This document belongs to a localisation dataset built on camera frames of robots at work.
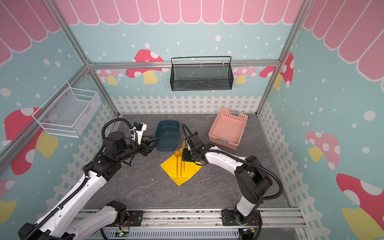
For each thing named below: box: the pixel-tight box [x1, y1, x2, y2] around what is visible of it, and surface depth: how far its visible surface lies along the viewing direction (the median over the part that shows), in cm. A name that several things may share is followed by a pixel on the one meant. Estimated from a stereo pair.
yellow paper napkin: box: [160, 148, 203, 186], surface depth 92 cm
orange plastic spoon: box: [174, 150, 181, 178], surface depth 99 cm
